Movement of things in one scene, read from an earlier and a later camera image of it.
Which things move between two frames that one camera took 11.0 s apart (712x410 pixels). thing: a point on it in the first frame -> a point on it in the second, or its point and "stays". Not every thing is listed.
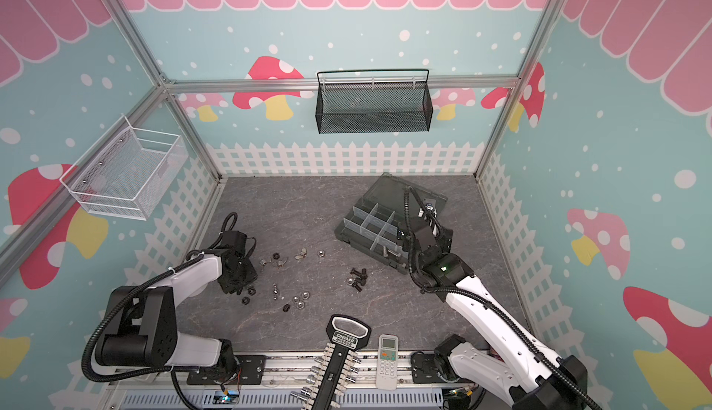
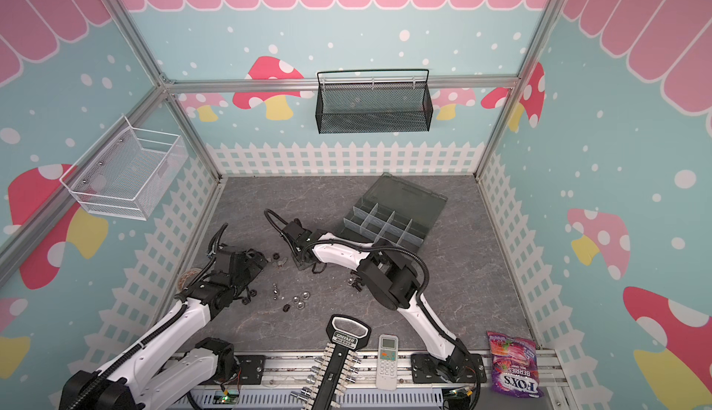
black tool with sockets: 338,367 stays
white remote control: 387,362 stays
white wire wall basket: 124,172 stays
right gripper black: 421,231 -> 298,237
